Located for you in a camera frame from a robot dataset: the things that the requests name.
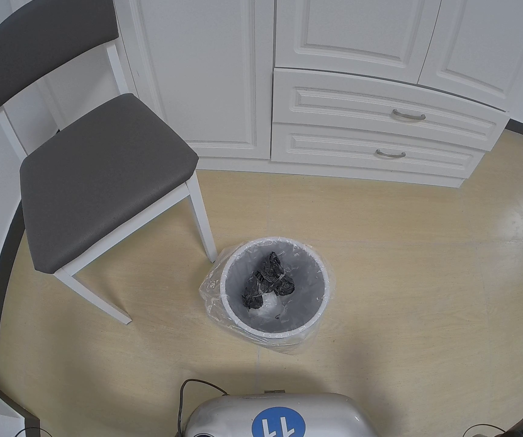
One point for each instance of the clear plastic bag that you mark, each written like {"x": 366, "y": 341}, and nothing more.
{"x": 211, "y": 298}

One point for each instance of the black and white trash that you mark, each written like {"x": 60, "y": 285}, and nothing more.
{"x": 268, "y": 273}

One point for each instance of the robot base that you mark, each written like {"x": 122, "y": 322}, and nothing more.
{"x": 279, "y": 412}

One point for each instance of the white trash bin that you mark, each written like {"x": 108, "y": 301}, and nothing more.
{"x": 270, "y": 333}

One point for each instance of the white chair dark grey cushions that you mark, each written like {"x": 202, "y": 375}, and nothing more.
{"x": 102, "y": 166}

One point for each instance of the white wardrobe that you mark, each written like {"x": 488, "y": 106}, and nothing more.
{"x": 357, "y": 25}

